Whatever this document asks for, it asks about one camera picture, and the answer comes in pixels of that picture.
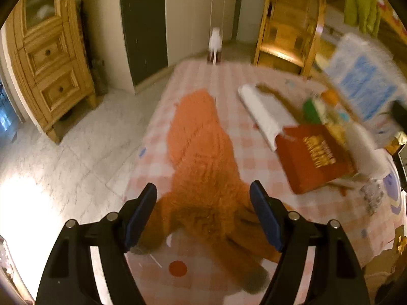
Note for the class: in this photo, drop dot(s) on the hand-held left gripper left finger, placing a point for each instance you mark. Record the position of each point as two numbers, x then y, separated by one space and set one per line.
140 219

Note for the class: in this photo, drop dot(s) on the orange fuzzy sweater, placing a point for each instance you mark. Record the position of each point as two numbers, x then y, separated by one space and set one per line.
203 171

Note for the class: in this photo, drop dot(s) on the orange round object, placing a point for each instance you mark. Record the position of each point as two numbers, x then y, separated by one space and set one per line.
330 97

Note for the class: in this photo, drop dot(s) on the wooden cabinet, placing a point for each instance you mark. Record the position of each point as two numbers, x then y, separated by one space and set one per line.
51 60

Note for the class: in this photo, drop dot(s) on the long white box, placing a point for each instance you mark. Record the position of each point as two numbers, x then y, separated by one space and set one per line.
267 114

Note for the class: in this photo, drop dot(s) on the wooden stair drawers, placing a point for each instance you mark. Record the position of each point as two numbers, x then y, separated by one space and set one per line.
286 28

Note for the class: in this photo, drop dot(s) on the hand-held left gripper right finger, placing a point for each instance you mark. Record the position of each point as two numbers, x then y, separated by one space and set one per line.
267 219

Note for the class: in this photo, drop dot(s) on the blue and white plastic bag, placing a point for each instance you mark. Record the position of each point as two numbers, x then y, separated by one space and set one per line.
362 79

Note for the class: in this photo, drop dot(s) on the green jacket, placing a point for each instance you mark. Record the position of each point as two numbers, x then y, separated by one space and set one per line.
359 6

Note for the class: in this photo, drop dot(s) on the pink checkered tablecloth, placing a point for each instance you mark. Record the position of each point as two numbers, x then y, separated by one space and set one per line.
251 152

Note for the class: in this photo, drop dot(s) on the yellow printed packet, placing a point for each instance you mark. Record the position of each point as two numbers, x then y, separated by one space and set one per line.
334 127

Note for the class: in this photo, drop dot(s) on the dark door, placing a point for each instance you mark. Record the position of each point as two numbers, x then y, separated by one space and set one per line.
143 31

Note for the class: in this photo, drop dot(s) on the red flat box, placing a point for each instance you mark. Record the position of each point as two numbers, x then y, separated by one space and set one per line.
305 165

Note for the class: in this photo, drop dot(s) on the crumpled clear wrapper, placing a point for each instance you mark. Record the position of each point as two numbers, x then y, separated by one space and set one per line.
372 195

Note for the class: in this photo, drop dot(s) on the white capped bottle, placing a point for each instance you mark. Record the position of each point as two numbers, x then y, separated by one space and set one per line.
215 39

